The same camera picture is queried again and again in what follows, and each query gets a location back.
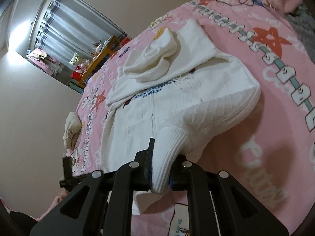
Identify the pink patterned bed sheet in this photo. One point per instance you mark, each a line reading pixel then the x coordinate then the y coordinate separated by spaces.
pixel 271 153

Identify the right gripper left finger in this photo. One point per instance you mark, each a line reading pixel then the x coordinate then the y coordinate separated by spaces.
pixel 102 203

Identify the red gift bag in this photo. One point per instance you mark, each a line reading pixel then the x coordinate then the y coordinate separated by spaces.
pixel 77 73

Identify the wooden low desk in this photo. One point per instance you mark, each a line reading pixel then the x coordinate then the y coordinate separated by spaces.
pixel 108 49

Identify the white printed hoodie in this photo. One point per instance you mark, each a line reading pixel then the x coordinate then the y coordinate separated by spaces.
pixel 180 90

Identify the pink hanging clothes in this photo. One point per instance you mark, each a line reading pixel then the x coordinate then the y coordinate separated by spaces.
pixel 45 62

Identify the beige folded garment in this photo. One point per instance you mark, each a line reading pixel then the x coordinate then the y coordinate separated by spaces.
pixel 72 131

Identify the grey striped curtain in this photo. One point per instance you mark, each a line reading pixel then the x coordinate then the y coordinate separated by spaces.
pixel 65 27

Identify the red orange box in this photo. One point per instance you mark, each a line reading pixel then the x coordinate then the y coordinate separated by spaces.
pixel 125 41

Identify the grey garment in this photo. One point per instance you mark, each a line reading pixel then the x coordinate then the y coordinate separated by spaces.
pixel 302 22

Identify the white flower bouquet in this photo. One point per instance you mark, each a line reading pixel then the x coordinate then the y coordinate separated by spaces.
pixel 76 59

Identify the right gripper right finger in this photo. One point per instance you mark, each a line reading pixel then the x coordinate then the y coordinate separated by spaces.
pixel 219 205

